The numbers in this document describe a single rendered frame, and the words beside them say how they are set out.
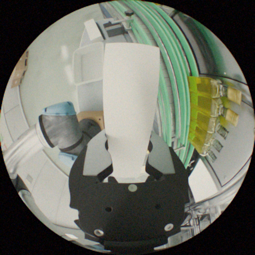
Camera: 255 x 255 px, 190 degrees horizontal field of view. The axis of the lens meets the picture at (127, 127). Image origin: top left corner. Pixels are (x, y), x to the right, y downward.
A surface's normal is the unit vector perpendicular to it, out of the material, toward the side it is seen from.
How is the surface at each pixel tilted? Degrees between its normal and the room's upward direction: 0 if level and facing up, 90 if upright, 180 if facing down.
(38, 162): 90
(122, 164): 0
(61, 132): 49
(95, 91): 0
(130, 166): 0
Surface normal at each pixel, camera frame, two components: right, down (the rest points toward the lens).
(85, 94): 0.03, 0.48
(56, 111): 0.69, 0.28
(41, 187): 0.95, -0.28
